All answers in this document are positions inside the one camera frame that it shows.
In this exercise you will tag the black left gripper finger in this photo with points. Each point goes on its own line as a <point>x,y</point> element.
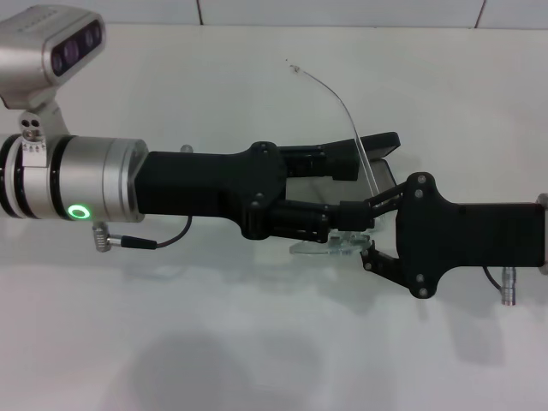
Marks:
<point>342,164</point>

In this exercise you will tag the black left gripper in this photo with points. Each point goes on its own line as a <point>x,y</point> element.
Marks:
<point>205,188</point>

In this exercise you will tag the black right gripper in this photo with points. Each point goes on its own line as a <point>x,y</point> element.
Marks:
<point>471,235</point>

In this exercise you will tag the clear rimless glasses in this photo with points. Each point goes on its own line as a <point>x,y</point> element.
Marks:
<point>325,248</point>

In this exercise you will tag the black glasses case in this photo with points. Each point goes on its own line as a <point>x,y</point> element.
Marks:
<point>381,143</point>

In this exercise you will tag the silver connector stud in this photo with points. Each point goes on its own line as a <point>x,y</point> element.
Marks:
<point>186,149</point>

